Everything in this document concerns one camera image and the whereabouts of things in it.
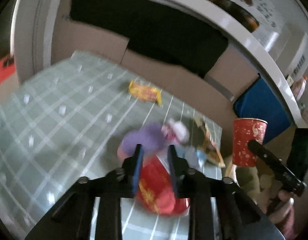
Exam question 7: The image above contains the green grid tablecloth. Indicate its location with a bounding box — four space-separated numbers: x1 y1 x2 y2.
0 50 224 240

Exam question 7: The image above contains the blue cloth panel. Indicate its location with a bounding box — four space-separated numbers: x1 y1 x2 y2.
233 77 291 144

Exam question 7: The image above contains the crushed red soda can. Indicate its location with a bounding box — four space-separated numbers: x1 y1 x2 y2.
136 156 190 216

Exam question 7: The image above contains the orange capped bottle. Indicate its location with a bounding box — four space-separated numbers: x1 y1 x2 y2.
291 75 307 102

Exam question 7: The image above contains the blue white wrapper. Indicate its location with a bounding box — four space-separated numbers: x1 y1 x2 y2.
175 145 207 171

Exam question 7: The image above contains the orange snack chip bag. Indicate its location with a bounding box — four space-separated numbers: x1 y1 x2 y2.
194 116 225 168

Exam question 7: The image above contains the purple pink heart sponge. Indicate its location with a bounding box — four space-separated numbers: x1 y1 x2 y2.
117 122 167 161

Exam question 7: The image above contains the black cloth panel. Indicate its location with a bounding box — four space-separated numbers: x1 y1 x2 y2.
70 0 228 78

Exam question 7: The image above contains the black frying pan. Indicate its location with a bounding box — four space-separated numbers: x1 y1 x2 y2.
208 0 259 33

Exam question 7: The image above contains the brown cardboard backing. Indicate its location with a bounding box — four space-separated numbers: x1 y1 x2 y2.
51 0 297 156

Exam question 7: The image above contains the yellow candy wrapper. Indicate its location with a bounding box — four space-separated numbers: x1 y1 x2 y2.
128 81 162 106

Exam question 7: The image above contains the red paper cup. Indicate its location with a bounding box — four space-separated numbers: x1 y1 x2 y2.
232 118 267 167

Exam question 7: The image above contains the grey white countertop shelf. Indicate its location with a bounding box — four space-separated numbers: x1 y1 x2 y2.
10 0 307 128

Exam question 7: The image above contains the person's right hand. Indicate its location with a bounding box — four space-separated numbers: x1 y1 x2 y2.
268 190 297 239

